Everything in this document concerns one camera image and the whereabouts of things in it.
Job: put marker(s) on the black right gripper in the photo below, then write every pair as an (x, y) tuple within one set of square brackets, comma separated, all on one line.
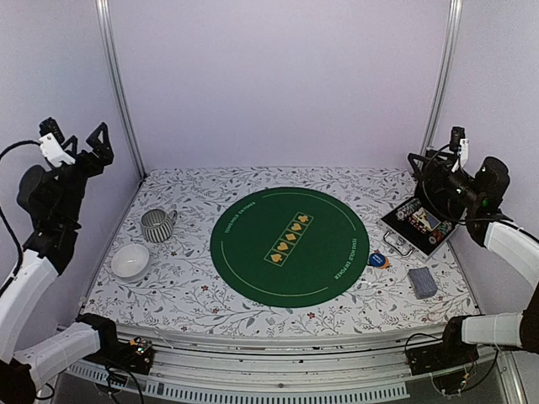
[(434, 166)]

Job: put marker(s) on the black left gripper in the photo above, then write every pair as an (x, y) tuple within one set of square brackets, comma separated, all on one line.
[(106, 153)]

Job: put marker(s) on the blue small blind button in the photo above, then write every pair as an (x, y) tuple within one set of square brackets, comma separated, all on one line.
[(376, 254)]

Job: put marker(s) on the orange big blind button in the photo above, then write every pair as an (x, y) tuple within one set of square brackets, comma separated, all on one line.
[(378, 262)]

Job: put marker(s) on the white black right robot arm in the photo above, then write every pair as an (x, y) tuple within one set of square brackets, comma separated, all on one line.
[(498, 287)]

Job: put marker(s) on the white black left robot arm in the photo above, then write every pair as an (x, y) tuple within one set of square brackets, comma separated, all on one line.
[(52, 197)]

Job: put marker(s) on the aluminium poker chip case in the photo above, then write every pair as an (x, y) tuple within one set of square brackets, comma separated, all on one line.
[(412, 228)]

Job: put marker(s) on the striped ceramic mug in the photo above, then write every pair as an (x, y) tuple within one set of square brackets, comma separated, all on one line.
[(157, 225)]

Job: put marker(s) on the deck of playing cards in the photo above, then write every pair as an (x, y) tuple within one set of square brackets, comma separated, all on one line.
[(422, 282)]

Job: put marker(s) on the white ceramic bowl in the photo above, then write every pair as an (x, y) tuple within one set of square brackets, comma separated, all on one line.
[(130, 262)]

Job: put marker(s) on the floral patterned tablecloth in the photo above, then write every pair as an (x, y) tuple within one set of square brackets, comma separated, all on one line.
[(181, 290)]

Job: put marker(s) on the round green poker mat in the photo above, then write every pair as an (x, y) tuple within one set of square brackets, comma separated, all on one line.
[(290, 247)]

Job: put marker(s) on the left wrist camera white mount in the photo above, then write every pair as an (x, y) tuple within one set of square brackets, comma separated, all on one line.
[(50, 143)]

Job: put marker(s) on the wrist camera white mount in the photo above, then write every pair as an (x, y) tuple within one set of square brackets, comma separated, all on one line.
[(459, 145), (50, 143)]

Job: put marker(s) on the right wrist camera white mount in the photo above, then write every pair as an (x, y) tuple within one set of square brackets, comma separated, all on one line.
[(459, 145)]

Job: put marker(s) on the left aluminium frame post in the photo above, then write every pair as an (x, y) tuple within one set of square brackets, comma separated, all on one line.
[(113, 64)]

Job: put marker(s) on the aluminium frame post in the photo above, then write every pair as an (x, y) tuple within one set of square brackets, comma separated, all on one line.
[(113, 64), (447, 57)]

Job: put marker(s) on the right aluminium frame post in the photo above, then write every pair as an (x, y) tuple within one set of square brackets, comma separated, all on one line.
[(447, 57)]

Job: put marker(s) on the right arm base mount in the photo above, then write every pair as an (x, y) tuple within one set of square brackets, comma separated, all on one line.
[(427, 354)]

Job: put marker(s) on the aluminium front rail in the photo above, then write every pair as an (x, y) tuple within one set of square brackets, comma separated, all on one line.
[(360, 368)]

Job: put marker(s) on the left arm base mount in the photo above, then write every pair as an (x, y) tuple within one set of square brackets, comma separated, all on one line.
[(136, 355)]

